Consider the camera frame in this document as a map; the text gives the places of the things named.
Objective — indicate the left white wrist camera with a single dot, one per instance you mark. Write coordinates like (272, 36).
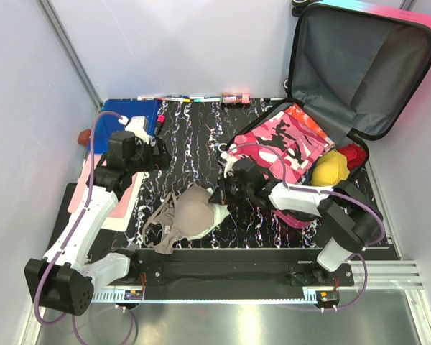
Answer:
(138, 126)

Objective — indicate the white bra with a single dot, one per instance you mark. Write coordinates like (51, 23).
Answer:
(219, 214)

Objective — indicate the aluminium rail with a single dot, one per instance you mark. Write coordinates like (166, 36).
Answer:
(372, 275)

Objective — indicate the red lace bra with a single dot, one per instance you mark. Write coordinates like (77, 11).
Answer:
(354, 154)

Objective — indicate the pink teal hardshell suitcase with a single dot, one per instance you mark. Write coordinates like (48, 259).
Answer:
(353, 69)

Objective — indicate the yellow bra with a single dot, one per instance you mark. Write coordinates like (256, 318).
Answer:
(330, 169)

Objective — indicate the beige bra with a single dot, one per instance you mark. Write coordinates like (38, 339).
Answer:
(181, 217)

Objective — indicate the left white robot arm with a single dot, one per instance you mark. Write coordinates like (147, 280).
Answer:
(63, 280)

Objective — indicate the colourful marker pen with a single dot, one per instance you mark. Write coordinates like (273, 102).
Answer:
(177, 98)

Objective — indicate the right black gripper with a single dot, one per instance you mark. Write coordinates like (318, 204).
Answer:
(221, 195)

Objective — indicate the teal capped marker pen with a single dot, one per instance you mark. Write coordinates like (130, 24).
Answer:
(204, 99)

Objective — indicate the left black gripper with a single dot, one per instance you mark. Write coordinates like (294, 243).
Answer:
(161, 160)

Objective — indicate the red capped black marker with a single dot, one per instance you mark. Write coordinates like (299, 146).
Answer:
(159, 124)

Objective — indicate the blue folder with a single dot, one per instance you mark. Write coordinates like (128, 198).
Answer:
(109, 124)

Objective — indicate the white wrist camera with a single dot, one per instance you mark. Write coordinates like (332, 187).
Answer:
(228, 161)
(138, 126)

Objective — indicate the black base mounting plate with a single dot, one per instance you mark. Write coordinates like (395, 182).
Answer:
(295, 267)

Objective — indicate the black tape roll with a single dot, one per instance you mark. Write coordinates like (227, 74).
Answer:
(222, 147)

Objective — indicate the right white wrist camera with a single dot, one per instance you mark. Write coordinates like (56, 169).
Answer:
(228, 161)

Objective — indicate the pink white board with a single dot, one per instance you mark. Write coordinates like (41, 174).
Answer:
(119, 218)

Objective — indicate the brown red round object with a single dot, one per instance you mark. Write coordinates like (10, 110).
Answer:
(84, 138)

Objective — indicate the pink patterned tube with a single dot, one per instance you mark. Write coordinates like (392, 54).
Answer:
(236, 98)

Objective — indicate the pink camouflage garment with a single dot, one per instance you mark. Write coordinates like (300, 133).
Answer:
(287, 148)

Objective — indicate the orange white shirt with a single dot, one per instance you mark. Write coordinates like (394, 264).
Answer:
(299, 114)

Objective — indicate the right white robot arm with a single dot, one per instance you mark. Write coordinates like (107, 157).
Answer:
(353, 221)

